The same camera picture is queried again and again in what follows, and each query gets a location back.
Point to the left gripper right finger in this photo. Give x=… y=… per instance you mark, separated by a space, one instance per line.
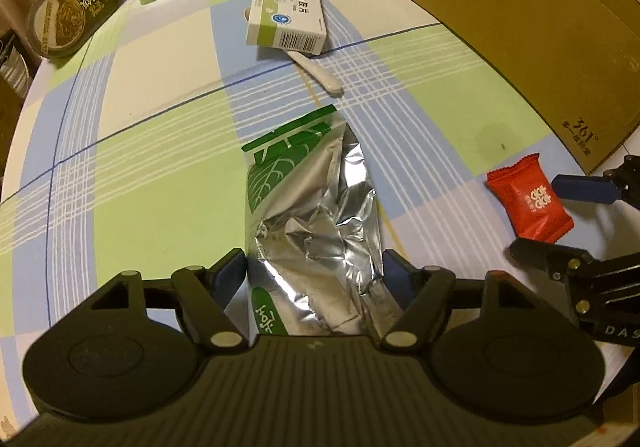
x=423 y=295

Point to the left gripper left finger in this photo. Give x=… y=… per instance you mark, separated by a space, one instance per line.
x=203 y=293

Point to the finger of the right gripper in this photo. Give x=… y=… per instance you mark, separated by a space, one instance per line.
x=556 y=260
x=599 y=190

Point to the red candy wrapper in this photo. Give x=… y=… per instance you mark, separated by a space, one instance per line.
x=533 y=209

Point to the silver green foil pouch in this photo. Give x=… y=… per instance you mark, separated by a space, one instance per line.
x=312 y=234

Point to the white plastic spoon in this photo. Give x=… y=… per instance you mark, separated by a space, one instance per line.
x=332 y=84

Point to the white green tablets box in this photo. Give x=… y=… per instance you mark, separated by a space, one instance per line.
x=290 y=25

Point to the large cardboard box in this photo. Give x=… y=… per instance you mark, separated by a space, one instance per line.
x=575 y=61

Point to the dark oval food tray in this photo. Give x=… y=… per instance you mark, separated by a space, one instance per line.
x=57 y=29

